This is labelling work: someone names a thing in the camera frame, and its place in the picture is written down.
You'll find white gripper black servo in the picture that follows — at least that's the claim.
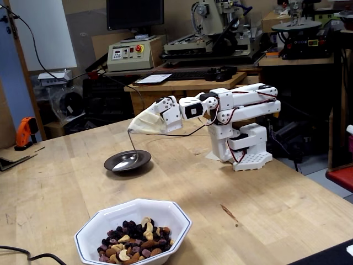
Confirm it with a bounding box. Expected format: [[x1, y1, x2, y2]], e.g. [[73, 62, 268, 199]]
[[129, 96, 184, 136]]

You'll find metal spoon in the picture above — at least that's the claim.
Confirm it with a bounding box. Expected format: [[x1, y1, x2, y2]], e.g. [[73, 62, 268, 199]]
[[112, 128, 140, 171]]

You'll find brown plate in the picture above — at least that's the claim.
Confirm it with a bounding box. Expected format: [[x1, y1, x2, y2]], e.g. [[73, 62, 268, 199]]
[[104, 150, 152, 173]]

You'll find white octagonal bowl blue rim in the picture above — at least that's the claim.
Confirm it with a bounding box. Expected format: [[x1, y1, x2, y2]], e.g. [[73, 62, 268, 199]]
[[73, 198, 193, 265]]

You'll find tablet with white screen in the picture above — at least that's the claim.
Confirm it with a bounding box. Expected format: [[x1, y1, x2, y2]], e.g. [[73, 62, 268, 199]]
[[133, 73, 174, 86]]

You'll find wooden workbench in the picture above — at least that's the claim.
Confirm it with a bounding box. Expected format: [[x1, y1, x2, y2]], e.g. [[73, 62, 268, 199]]
[[124, 71, 261, 122]]

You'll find black keyboard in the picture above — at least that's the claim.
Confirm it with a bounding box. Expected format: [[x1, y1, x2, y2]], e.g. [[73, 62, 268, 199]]
[[165, 70, 213, 81]]

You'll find beige control box red button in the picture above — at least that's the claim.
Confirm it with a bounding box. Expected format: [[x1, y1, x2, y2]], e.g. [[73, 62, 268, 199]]
[[106, 35, 163, 72]]

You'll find clear plastic bag black disc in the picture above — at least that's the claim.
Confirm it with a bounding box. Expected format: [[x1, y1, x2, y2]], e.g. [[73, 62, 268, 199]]
[[45, 84, 86, 124]]

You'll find black computer monitor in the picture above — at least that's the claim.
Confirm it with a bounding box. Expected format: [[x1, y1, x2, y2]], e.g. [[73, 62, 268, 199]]
[[106, 0, 165, 43]]

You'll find mixed nuts and raisins pile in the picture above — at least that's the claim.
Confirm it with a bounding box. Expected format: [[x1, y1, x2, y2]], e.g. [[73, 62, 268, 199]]
[[97, 217, 175, 264]]

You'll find beige milling machine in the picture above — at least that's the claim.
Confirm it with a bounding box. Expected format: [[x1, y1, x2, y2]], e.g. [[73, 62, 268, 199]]
[[161, 0, 263, 63]]

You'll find orange and black hand tool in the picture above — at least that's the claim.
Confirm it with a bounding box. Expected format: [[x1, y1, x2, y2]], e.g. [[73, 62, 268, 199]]
[[14, 116, 40, 151]]

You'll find whiteboard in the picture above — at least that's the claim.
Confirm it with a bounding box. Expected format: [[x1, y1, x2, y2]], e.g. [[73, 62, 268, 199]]
[[9, 0, 78, 72]]

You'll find flat cardboard piece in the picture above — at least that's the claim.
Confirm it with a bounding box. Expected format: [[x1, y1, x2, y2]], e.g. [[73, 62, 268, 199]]
[[0, 145, 46, 172]]

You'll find brown cardboard box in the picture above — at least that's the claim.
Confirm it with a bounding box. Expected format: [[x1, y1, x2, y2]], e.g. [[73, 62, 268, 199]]
[[261, 10, 293, 33]]

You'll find wooden shelf board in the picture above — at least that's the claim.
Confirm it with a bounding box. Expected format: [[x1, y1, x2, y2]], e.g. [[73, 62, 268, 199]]
[[258, 55, 336, 67]]

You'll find black scroll saw machine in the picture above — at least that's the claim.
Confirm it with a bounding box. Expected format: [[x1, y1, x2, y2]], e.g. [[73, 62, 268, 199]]
[[271, 10, 334, 60]]

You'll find red chair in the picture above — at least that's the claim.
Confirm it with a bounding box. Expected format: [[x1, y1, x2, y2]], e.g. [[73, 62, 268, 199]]
[[325, 165, 353, 193]]

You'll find black box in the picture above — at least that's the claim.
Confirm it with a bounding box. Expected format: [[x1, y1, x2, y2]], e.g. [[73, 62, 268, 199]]
[[286, 239, 353, 265]]

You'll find long thin black cable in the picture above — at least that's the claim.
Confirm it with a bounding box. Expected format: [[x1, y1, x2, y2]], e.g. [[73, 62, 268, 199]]
[[0, 4, 207, 137]]

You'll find thick black cable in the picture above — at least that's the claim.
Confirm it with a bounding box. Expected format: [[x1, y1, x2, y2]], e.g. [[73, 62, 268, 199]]
[[0, 245, 67, 265]]

